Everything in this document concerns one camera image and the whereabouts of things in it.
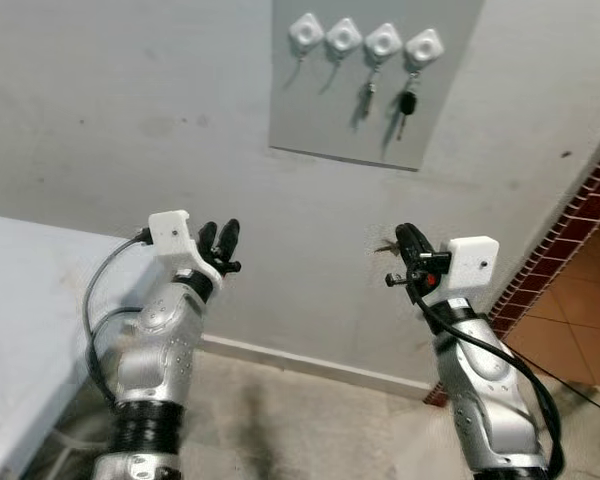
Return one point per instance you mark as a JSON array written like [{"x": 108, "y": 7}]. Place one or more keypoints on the keys with brown tassel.
[{"x": 385, "y": 246}]

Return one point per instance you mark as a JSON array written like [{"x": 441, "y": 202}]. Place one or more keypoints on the grey wall panel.
[{"x": 330, "y": 120}]

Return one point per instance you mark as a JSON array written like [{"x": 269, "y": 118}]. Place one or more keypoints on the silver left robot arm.
[{"x": 155, "y": 350}]

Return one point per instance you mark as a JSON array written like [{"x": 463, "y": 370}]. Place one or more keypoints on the small silver key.
[{"x": 371, "y": 86}]

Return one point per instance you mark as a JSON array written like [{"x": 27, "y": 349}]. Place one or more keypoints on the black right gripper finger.
[
  {"x": 416, "y": 245},
  {"x": 401, "y": 242}
]

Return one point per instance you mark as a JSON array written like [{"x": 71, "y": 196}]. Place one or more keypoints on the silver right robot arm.
[{"x": 480, "y": 390}]

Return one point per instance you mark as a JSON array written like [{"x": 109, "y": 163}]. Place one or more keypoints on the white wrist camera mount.
[
  {"x": 473, "y": 262},
  {"x": 172, "y": 232}
]

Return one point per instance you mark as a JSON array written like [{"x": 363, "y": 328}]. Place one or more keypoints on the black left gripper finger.
[
  {"x": 207, "y": 238},
  {"x": 228, "y": 240}
]

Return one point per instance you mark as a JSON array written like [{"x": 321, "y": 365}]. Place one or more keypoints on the black car key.
[{"x": 407, "y": 103}]

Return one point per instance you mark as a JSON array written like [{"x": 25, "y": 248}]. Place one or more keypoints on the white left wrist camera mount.
[{"x": 172, "y": 232}]

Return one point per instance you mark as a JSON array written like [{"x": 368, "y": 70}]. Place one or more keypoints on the white skirting board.
[{"x": 320, "y": 365}]

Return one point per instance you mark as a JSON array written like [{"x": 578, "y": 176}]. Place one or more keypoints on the red tiled wall strip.
[{"x": 570, "y": 220}]

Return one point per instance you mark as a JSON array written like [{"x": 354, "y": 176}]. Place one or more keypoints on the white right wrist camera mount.
[{"x": 473, "y": 262}]

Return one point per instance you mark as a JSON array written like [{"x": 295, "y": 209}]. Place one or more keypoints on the white table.
[{"x": 30, "y": 320}]

